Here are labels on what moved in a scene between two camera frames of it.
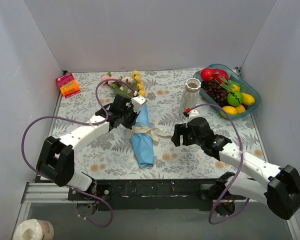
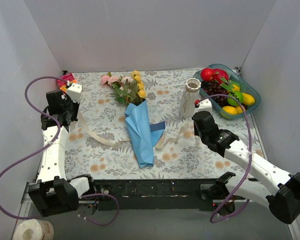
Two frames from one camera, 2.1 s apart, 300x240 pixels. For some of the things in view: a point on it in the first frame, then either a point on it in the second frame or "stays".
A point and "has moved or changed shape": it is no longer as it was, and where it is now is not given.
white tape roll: x=34 y=229 stays
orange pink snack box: x=68 y=85 stays
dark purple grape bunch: x=214 y=88 stays
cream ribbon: x=141 y=128 → x=160 y=142
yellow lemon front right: x=240 y=108 stays
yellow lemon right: x=248 y=99 stays
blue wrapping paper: x=142 y=143 has moved or changed shape
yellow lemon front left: x=230 y=109 stays
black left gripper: x=131 y=117 → x=65 y=107
